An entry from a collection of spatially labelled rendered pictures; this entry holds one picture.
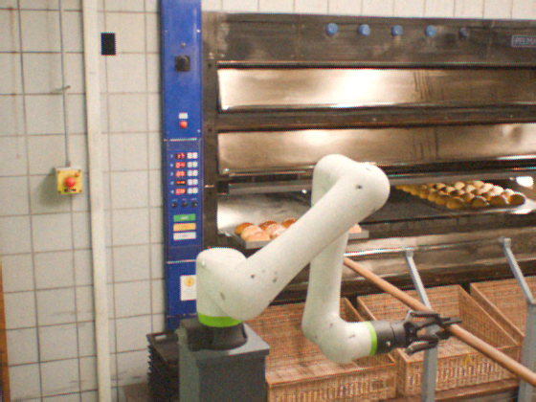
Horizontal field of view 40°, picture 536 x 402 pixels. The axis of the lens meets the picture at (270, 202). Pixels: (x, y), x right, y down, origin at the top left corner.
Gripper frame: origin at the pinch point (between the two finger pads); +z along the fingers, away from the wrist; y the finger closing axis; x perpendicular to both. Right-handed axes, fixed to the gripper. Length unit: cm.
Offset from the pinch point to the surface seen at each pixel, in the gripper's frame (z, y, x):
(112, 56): -74, -72, -122
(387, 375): 24, 51, -71
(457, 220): 86, 2, -118
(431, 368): 37, 45, -59
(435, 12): 67, -93, -119
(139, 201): -64, -15, -122
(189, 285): -44, 21, -119
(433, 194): 95, -3, -152
